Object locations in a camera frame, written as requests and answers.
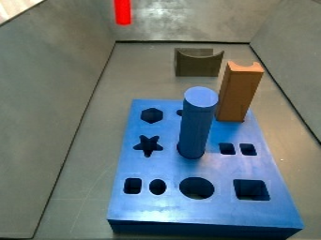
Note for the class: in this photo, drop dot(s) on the brown notched block peg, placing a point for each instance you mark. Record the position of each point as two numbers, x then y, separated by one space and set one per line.
237 91

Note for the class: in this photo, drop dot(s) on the red hexagonal peg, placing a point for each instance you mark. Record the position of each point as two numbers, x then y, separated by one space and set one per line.
122 11

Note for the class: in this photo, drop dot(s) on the black curved holder stand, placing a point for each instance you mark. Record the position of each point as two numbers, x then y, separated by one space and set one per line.
194 62

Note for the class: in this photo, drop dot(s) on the blue cylinder peg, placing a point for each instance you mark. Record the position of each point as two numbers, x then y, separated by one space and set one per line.
197 115

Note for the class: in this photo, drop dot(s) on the blue shape-sorting board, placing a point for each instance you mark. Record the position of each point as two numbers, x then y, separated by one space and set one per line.
229 194

